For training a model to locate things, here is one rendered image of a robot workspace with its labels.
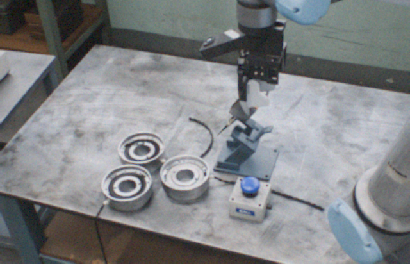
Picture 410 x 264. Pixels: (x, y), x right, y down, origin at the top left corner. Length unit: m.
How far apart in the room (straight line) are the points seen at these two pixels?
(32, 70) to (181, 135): 0.71
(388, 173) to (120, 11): 2.46
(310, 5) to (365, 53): 1.93
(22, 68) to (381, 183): 1.35
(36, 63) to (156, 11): 1.21
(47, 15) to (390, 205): 2.07
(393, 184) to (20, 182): 0.83
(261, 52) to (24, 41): 2.02
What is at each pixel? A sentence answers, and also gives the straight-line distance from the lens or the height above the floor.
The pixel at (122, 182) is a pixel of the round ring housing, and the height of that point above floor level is 0.82.
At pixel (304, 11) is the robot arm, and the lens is 0.90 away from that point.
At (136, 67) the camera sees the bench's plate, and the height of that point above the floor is 0.80.
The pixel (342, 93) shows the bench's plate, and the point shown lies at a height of 0.80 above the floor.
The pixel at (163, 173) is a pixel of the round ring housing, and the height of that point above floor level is 0.83.
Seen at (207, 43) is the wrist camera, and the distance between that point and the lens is 1.12.
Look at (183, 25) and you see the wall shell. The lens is 3.00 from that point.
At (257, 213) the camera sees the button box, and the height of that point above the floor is 0.83.
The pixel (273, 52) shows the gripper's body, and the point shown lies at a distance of 1.07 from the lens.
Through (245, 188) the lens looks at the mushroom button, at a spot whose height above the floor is 0.87.
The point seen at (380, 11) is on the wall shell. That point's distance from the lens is 2.70.
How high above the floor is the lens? 1.69
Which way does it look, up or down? 40 degrees down
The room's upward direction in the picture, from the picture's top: 3 degrees counter-clockwise
